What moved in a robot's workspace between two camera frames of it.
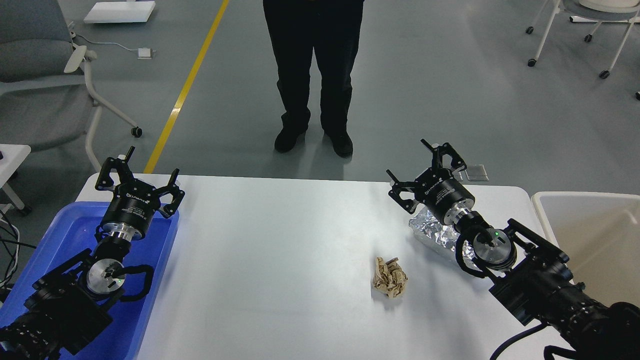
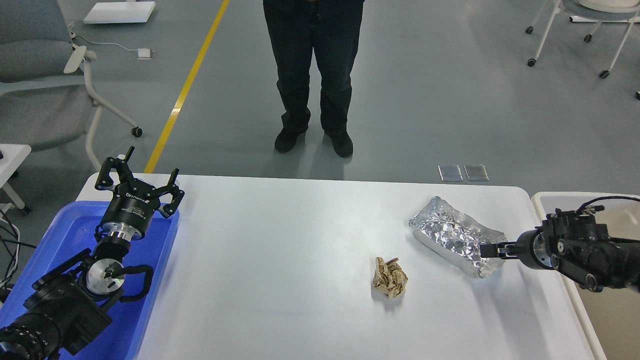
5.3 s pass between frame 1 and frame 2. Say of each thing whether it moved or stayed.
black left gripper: stayed
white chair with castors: stayed
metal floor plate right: stayed
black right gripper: moved
